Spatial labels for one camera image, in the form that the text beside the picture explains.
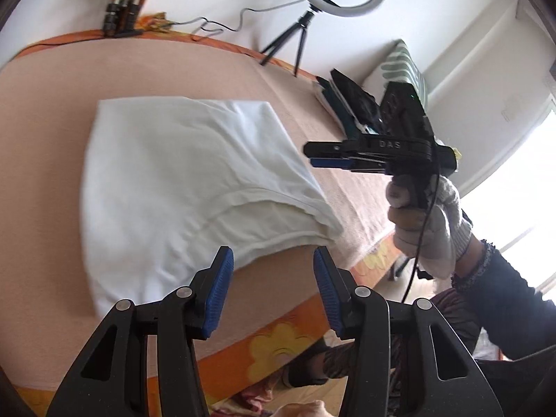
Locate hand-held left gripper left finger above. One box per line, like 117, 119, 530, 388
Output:
46, 245, 235, 417

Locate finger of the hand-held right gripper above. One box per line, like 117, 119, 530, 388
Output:
303, 139, 361, 169

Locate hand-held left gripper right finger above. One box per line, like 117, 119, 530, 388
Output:
313, 245, 507, 417

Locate white t-shirt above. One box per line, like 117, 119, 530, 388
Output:
80, 98, 344, 320

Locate person's right forearm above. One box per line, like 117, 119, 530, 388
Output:
452, 237, 556, 361

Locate person's right hand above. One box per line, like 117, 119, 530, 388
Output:
386, 174, 473, 279

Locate dark teal folded garment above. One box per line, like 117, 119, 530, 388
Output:
316, 76, 370, 137

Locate black folded garment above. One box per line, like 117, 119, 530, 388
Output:
330, 68, 385, 124

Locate orange floral bed sheet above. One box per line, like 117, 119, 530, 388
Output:
22, 26, 413, 413

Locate green striped pillow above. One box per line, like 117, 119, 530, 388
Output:
377, 39, 431, 111

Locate black mini tripod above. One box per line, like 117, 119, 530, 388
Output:
260, 9, 316, 78

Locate bright window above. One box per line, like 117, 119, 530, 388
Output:
456, 108, 556, 300

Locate crumpled orange cloth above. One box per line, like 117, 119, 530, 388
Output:
139, 12, 174, 32

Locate beige blanket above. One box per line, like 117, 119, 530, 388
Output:
0, 35, 396, 389

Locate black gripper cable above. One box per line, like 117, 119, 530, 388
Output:
402, 169, 439, 305

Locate white wall socket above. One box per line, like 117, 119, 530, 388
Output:
501, 99, 523, 121

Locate black ring light cable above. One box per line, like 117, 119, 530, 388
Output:
143, 0, 305, 44

